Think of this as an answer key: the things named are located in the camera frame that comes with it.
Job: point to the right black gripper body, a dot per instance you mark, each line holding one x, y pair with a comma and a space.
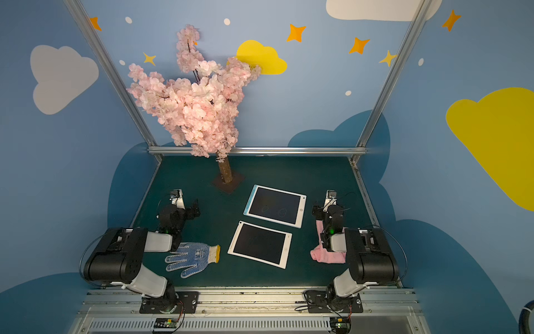
319, 211

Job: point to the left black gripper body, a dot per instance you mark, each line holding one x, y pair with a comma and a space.
188, 209

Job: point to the pink cloth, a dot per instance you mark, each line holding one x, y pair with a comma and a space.
321, 255

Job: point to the white drawing tablet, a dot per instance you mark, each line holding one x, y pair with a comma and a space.
277, 206
260, 244

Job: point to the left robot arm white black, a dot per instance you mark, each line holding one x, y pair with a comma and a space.
118, 260

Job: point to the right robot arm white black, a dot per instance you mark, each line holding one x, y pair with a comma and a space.
365, 252

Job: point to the blue dotted work glove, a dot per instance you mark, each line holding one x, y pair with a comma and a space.
191, 258

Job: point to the left green circuit board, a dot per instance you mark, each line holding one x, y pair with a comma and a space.
165, 325

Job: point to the green circuit board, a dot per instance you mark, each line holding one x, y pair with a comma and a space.
340, 325
165, 325

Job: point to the right green circuit board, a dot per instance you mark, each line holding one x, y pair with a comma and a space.
340, 325

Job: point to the pink cherry blossom tree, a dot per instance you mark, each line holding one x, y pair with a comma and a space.
201, 112

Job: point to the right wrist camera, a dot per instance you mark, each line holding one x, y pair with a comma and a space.
330, 199

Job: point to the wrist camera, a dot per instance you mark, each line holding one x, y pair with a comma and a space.
176, 198
330, 199

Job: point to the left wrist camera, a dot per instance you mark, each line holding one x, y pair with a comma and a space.
176, 198

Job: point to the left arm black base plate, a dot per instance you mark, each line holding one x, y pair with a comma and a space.
183, 302

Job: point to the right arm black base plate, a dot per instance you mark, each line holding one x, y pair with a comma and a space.
322, 301

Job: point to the aluminium front mounting rail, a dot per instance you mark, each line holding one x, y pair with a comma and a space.
252, 310

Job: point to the aluminium frame rails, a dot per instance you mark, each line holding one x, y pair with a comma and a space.
323, 69

